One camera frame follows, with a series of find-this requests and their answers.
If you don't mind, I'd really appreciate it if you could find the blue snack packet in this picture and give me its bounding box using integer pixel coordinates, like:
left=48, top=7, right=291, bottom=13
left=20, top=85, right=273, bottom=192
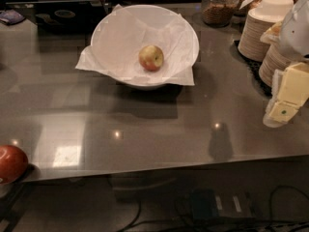
left=0, top=10, right=25, bottom=25

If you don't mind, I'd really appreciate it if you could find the red yellow apple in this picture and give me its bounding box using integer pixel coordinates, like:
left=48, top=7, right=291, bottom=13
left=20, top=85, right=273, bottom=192
left=138, top=45, right=164, bottom=72

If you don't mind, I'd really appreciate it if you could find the white bowl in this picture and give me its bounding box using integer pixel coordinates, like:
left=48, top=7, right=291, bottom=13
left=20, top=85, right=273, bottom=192
left=90, top=4, right=201, bottom=91

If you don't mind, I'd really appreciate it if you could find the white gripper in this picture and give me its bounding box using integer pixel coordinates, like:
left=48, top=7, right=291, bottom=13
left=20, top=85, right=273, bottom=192
left=260, top=0, right=309, bottom=128

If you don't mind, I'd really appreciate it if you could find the black rubber mat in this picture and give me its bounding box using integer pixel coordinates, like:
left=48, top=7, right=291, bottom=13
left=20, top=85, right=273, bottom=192
left=238, top=51, right=272, bottom=98

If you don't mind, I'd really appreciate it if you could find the white paper bowls stack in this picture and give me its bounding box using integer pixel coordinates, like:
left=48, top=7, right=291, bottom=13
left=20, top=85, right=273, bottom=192
left=249, top=0, right=294, bottom=23

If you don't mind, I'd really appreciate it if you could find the red bowl at edge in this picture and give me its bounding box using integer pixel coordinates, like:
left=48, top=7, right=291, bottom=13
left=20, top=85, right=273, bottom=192
left=0, top=145, right=28, bottom=185

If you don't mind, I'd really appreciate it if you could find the glass jar with granola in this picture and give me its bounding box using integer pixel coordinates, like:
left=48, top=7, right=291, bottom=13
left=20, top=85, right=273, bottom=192
left=201, top=0, right=239, bottom=27

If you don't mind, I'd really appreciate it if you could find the near paper plate stack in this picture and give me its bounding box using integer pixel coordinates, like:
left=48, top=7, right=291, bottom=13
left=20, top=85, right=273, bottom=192
left=259, top=44, right=292, bottom=87

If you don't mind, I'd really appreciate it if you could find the black power adapter box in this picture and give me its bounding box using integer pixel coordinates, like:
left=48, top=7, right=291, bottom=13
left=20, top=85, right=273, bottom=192
left=189, top=188, right=255, bottom=220

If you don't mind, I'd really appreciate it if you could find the black cable on floor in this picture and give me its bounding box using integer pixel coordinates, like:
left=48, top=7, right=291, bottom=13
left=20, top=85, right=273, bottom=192
left=115, top=186, right=309, bottom=232

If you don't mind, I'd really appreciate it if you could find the paper plate stack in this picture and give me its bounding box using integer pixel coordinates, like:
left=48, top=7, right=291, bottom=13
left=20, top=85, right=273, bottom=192
left=259, top=44, right=292, bottom=87
left=238, top=8, right=283, bottom=62

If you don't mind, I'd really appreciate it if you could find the white paper liner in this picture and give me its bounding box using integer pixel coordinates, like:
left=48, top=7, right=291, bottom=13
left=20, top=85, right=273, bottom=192
left=74, top=3, right=196, bottom=87

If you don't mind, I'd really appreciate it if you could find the far paper plate stack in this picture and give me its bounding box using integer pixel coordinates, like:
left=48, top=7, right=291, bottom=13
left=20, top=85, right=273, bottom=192
left=238, top=8, right=283, bottom=62

